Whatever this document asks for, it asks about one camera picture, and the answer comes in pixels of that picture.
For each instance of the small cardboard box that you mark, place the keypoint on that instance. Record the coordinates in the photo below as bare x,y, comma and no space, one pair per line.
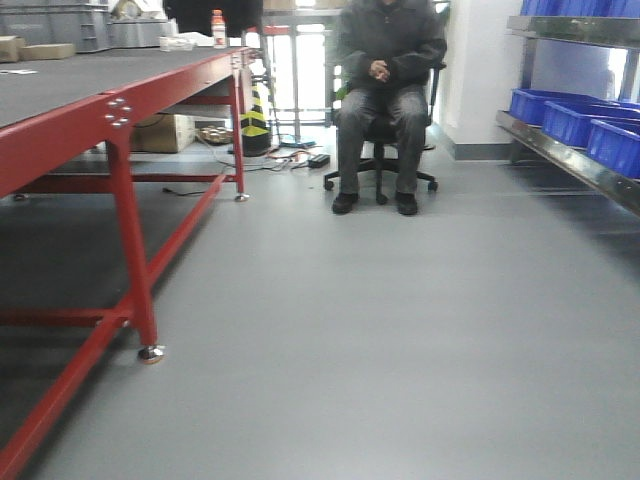
47,52

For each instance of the orange drink bottle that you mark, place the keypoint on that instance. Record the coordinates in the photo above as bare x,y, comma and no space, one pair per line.
218,29

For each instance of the grey plastic crate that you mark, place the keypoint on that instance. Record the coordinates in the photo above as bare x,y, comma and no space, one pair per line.
85,24

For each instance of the steel roller shelf rack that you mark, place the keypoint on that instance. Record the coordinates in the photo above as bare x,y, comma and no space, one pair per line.
590,31

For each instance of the blue storage bin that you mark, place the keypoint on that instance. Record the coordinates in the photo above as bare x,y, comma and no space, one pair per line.
615,144
570,123
529,105

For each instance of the red metal work table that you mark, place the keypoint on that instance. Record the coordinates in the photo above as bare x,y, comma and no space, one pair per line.
84,147

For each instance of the yellow black striped post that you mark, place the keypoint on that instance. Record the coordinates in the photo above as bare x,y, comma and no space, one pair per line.
256,135

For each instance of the black power adapter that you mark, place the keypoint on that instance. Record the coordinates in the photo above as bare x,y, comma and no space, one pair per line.
318,161

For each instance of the cardboard box under table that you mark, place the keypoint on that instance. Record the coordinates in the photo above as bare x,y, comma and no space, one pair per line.
163,133

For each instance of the seated person dark clothes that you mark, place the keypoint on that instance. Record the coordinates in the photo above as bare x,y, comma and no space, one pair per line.
386,50

